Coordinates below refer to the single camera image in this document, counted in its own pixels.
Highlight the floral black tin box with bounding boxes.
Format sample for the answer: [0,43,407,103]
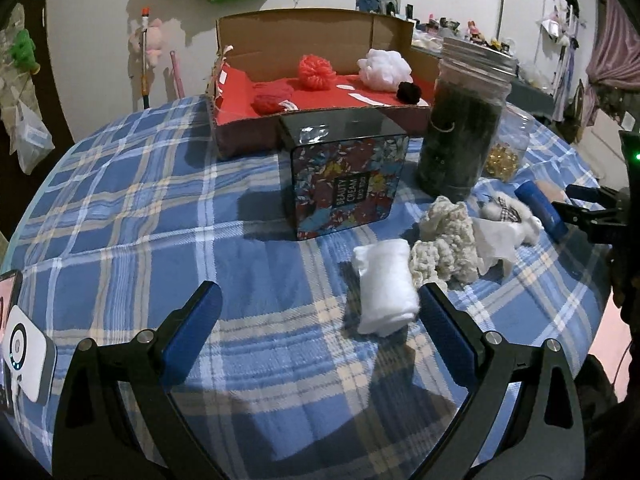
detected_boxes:
[278,111,410,242]

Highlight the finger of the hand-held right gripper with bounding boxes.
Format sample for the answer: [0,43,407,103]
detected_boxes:
[551,202,626,243]
[566,185,620,206]

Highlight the pink plush toy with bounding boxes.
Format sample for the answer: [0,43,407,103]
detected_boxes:
[127,18,166,68]

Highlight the cardboard box red lining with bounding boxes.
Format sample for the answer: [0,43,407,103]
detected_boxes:
[209,7,446,161]

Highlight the green plush toy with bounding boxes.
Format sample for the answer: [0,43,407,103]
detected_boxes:
[10,29,38,73]

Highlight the smartphone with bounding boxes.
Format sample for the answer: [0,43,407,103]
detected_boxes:
[0,270,23,416]

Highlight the blue plaid blanket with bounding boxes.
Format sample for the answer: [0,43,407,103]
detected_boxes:
[0,95,608,480]

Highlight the tan round puff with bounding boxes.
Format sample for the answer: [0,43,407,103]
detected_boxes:
[537,180,568,206]

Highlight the hanging clear plastic bags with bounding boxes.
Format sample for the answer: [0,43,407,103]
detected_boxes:
[0,2,56,176]

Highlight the white gauze cloth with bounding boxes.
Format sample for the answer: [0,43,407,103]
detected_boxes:
[470,217,521,277]

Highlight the white plush bunny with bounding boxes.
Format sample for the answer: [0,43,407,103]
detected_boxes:
[476,191,545,246]

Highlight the small jar with gold beads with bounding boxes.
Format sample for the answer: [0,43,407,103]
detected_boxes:
[482,105,536,183]

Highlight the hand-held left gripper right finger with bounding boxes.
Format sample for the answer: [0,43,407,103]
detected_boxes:
[419,282,586,480]

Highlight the cream crochet scrunchie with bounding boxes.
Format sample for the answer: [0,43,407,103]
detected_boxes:
[409,196,480,288]

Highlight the pink paper roll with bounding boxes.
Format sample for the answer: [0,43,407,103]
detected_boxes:
[169,50,186,101]

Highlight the dark red yarn scrunchie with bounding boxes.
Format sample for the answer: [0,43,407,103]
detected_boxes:
[251,82,296,116]

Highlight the stick with orange tip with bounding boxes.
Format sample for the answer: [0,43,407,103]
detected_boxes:
[140,6,152,110]

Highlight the white wardrobe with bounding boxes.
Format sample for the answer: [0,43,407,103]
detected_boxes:
[501,0,573,111]

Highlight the pink curtain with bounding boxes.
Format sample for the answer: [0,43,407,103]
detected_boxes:
[582,0,640,128]

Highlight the white round-button device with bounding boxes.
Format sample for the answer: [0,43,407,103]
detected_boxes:
[5,305,57,403]

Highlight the table with dark cloth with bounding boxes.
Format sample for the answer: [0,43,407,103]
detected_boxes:
[410,40,556,121]

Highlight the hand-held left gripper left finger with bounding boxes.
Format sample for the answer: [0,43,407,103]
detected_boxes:
[52,281,223,480]

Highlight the white mesh bath pouf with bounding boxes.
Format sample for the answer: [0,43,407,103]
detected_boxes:
[357,49,413,92]

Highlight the coral crochet scrunchie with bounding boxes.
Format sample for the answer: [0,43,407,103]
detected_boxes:
[298,54,337,91]

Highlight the large glass jar metal lid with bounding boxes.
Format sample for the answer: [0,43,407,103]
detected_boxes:
[416,36,520,201]

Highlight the dark brown door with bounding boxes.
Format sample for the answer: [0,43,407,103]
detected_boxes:
[0,0,76,241]

